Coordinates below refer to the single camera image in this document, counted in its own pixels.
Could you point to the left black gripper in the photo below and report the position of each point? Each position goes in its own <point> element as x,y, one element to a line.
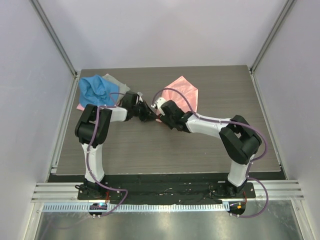
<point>147,112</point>

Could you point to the pink satin napkin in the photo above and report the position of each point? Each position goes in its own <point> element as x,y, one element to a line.
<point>181,88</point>

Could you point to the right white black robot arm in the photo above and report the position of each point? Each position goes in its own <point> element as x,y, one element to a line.
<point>240,141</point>

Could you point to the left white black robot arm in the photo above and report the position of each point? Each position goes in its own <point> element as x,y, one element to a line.
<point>92,130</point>

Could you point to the grey cloth napkin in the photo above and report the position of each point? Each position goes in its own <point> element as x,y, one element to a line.
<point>121,86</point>

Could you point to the blue cloth napkin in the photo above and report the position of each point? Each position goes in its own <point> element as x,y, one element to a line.
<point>95,90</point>

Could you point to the pink cloth under pile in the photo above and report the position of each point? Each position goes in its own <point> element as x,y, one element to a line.
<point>80,107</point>

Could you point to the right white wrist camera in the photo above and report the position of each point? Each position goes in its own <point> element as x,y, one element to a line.
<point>158,103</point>

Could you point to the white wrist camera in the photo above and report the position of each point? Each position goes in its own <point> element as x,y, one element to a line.
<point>140,96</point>
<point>158,103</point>

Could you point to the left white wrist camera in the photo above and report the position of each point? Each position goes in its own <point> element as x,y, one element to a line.
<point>140,96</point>

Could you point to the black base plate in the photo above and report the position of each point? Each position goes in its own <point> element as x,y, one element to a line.
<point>165,189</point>

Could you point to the white slotted cable duct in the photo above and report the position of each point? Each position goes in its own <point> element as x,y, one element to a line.
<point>99,207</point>

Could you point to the aluminium front rail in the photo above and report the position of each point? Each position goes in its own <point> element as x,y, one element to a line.
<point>66,191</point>

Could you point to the left aluminium frame post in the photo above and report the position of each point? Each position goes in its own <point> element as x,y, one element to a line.
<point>53,35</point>

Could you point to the aluminium frame post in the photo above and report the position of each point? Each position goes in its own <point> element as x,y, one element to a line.
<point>284,13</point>
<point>53,35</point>

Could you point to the right aluminium frame post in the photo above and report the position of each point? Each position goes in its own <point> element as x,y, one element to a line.
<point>284,13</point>

